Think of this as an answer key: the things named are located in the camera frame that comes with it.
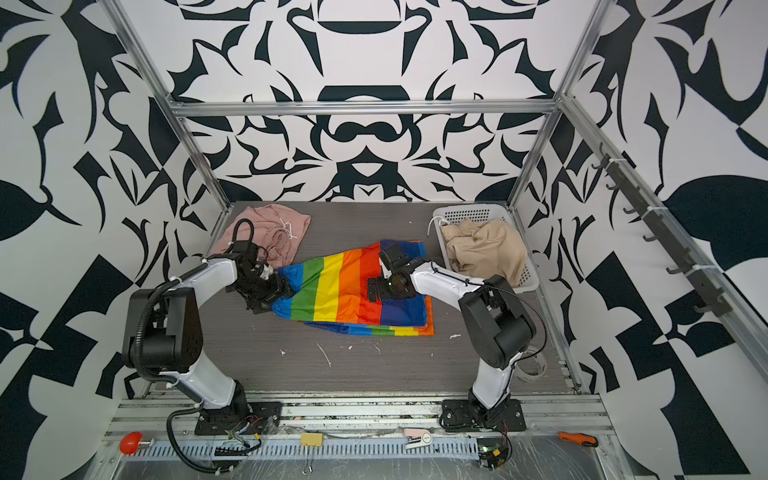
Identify beige shorts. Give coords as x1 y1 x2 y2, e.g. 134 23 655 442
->
441 219 527 287

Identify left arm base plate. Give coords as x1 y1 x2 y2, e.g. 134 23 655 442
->
194 401 283 436

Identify multicolour shorts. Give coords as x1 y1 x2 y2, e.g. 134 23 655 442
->
272 240 434 337

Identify white tape roll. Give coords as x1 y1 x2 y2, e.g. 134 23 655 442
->
514 345 548 383

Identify orange handled tool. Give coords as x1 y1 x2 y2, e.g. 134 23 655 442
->
558 431 599 448

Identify red emergency stop button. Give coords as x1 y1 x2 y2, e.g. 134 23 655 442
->
119 431 154 456

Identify yellow tag clip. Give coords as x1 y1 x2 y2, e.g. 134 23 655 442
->
300 432 324 448

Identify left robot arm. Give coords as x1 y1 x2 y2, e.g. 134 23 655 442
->
121 255 294 419

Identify small green circuit board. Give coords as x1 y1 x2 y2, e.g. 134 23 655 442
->
477 437 512 470

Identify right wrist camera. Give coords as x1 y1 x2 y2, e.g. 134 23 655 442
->
379 243 412 273

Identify white slotted cable duct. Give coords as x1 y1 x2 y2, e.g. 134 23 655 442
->
137 436 481 462

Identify pink shorts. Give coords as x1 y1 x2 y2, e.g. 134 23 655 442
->
210 204 311 268

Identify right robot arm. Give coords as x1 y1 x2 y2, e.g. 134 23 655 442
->
367 259 537 411

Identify black corrugated cable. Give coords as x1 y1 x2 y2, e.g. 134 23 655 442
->
165 407 263 475

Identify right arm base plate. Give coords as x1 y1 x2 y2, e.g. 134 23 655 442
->
438 398 527 432

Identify white plastic basket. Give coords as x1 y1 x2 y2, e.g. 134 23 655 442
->
427 204 539 293

